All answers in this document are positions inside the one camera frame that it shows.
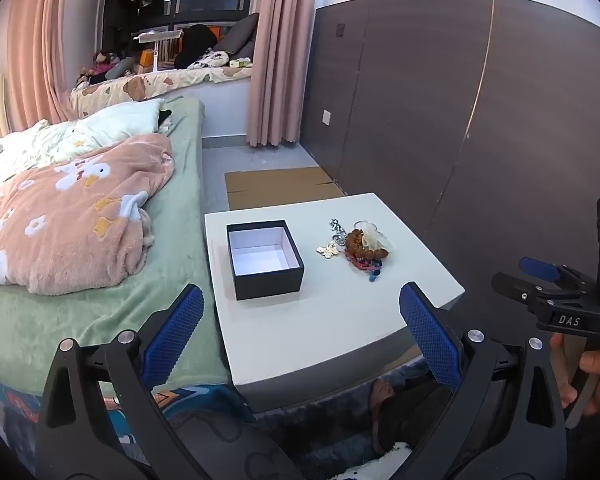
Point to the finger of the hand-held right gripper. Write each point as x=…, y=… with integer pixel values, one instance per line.
x=540, y=267
x=515, y=287

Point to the white wall socket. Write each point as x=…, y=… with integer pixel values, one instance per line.
x=326, y=117

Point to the white printed plush pillow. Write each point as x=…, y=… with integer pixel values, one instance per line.
x=207, y=60

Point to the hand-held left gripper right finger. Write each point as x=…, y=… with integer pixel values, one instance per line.
x=430, y=335

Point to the white desk lamp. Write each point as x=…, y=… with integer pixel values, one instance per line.
x=157, y=36

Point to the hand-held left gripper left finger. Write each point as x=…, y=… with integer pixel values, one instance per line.
x=175, y=330

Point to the dark grey pillow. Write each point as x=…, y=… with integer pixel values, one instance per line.
x=242, y=35

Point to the bed with green sheet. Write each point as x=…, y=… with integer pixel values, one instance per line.
x=180, y=160

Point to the orange box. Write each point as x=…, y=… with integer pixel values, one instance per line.
x=144, y=57

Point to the gold butterfly charm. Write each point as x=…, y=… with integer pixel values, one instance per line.
x=327, y=251

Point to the blue cartoon printed mat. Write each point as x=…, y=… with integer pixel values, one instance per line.
x=215, y=400

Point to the flat cardboard sheet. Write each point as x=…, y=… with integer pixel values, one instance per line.
x=280, y=185

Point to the white low table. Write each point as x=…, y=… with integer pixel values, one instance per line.
x=330, y=310

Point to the printed window seat cushion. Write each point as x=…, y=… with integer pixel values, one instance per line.
x=155, y=82

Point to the pink curtain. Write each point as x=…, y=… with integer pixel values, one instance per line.
x=280, y=60
x=35, y=35

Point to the dark shaggy rug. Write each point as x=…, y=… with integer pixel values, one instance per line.
x=320, y=435

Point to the sheer cream pouch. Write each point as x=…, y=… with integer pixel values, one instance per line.
x=378, y=242

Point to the pile of plush toys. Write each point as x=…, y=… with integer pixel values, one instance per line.
x=105, y=67

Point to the small green box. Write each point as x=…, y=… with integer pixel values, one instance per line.
x=242, y=63

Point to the person's foot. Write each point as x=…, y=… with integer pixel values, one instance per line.
x=382, y=395

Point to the pink floral blanket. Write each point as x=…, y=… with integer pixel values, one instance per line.
x=80, y=220

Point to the black box with white interior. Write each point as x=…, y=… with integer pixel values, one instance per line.
x=267, y=285

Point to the black bag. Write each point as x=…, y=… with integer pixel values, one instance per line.
x=195, y=42

